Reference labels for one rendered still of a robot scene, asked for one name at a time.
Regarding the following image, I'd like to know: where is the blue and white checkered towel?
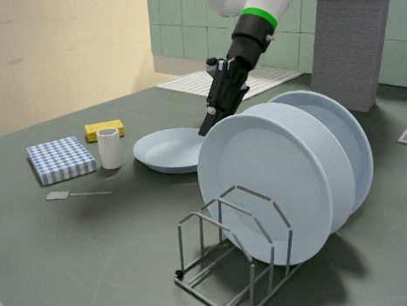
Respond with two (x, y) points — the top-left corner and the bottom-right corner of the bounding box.
(27, 136), (97, 185)

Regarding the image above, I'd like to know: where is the yellow sponge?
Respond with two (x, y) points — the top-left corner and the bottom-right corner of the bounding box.
(85, 120), (125, 142)

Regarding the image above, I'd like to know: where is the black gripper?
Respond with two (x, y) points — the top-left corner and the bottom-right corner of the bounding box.
(198, 37), (262, 137)

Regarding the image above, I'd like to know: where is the grey wire dish rack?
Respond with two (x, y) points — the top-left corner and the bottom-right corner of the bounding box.
(174, 185), (304, 306)

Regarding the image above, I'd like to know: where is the white cup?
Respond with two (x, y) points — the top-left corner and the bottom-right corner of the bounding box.
(96, 128), (123, 169)

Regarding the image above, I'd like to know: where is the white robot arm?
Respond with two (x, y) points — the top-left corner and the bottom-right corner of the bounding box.
(205, 0), (292, 78)

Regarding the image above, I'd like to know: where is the white ribbed draining mat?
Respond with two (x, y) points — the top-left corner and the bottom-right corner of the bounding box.
(153, 66), (304, 102)

